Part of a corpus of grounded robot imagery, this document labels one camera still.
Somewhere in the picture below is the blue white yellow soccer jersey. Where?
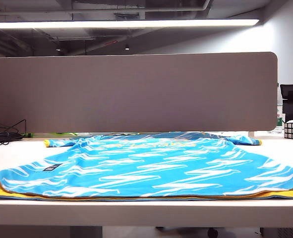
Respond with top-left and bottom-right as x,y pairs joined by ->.
0,132 -> 293,201

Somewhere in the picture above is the grey-brown fabric desk divider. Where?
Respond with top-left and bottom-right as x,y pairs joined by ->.
0,51 -> 279,133

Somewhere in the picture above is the green flat object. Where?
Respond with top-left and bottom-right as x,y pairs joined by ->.
21,131 -> 79,138

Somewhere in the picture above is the long ceiling light strip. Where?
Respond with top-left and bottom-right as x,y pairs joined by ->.
0,19 -> 260,29

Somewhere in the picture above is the clear bottle green label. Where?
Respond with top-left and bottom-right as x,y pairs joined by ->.
275,83 -> 285,135

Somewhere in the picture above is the grey ceiling duct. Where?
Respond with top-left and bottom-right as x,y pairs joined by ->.
71,0 -> 211,19

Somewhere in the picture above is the thin black cable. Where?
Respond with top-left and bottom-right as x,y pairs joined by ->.
0,119 -> 27,134

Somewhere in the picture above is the coiled black cable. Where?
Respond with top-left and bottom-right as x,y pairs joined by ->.
0,131 -> 24,146

